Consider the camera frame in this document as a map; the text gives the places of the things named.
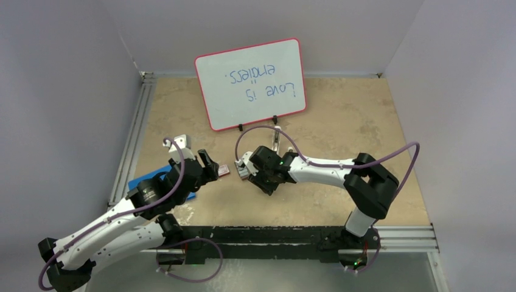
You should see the red white staple box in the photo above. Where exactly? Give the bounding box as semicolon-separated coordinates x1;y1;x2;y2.
218;164;230;177

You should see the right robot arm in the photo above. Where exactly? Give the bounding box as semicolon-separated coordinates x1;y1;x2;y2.
238;146;399;248

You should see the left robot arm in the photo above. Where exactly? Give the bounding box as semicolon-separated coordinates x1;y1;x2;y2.
38;145;219;291

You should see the blue plastic sheet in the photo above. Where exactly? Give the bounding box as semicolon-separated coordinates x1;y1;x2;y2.
126;165;202;206

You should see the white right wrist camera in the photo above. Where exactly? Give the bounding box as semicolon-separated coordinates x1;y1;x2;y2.
235;151;253;168

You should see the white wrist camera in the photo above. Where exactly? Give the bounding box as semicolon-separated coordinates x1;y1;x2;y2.
235;151;253;168
162;134;196;162

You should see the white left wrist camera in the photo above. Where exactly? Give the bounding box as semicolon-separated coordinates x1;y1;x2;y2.
162;134;196;162

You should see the white board with pink frame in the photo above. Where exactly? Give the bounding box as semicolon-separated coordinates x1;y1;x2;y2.
194;38;307;131

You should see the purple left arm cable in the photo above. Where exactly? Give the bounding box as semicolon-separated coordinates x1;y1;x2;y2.
38;137;224;292

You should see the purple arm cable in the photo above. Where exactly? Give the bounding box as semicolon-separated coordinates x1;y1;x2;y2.
234;125;421;275
38;137;224;292

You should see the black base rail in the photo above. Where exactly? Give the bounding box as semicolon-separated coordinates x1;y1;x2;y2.
161;226;380;268

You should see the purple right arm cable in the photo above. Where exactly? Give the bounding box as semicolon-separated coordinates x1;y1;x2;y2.
234;125;421;275

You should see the aluminium frame rail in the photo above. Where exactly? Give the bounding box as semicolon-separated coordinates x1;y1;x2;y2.
109;75;448;291

